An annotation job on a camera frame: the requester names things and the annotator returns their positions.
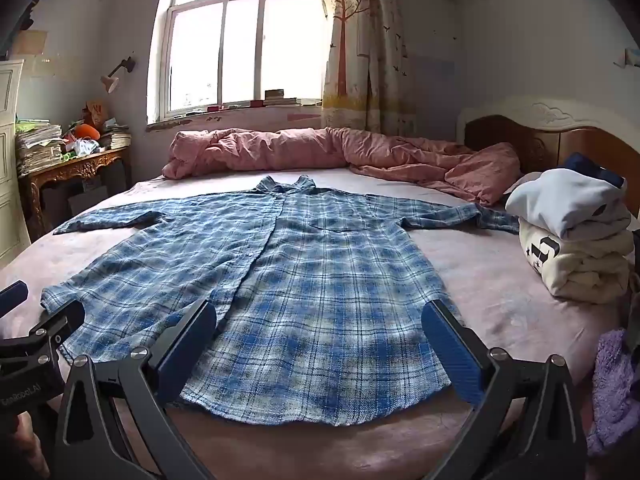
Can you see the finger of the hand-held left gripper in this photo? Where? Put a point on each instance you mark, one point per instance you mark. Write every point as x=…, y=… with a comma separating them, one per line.
x=11, y=294
x=57, y=322

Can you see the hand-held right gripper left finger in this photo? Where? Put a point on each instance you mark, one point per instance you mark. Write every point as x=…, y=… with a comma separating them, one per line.
x=187, y=350

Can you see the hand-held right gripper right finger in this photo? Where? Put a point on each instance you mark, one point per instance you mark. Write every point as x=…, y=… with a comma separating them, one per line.
x=452, y=350

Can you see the blue plaid shirt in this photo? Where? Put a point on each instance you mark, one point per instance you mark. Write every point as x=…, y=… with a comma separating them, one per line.
x=310, y=285

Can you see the grey storage box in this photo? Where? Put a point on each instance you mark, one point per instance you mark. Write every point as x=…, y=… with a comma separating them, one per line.
x=87, y=200

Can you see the white cabinet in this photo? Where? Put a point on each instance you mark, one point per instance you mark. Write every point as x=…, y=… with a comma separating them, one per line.
x=10, y=160

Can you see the ornate wooden desk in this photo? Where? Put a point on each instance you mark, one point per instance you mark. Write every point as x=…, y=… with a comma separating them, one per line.
x=75, y=167

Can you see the stack of papers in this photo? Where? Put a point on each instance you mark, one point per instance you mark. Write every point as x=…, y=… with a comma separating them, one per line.
x=37, y=147

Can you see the cream folded sweatshirt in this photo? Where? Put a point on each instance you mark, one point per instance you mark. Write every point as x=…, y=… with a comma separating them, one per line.
x=585, y=270

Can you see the clear plastic bag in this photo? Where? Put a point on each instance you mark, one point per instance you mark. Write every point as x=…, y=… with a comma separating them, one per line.
x=86, y=147

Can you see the purple fuzzy cloth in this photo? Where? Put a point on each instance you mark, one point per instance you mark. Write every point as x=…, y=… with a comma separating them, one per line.
x=615, y=385

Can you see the orange toy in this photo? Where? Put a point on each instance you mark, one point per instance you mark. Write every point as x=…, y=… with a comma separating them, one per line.
x=87, y=131

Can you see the pale pink pillow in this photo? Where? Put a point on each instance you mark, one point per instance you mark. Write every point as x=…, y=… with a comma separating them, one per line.
x=525, y=182

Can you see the white folded hoodie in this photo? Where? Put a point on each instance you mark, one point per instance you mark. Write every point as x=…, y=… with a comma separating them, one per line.
x=565, y=205

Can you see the stack of notebooks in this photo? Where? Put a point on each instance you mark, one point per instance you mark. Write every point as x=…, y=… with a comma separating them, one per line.
x=117, y=137

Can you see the wooden headboard with white trim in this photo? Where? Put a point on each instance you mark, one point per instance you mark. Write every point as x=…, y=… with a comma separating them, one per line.
x=500, y=135

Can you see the pink quilt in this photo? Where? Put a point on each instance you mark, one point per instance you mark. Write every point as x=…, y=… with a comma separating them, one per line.
x=280, y=150

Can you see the brown cardboard sheet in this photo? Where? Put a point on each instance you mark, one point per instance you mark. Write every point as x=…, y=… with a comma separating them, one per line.
x=29, y=42

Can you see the small book pile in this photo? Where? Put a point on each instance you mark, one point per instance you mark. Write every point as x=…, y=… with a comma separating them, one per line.
x=280, y=97

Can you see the tree print curtain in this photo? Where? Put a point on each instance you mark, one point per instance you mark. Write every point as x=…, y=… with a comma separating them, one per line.
x=350, y=60

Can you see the white framed window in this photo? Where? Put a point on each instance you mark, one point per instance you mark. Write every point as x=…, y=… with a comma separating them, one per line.
x=240, y=45

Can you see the pink wall lamp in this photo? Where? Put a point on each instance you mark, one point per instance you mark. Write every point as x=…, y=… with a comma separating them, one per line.
x=109, y=82

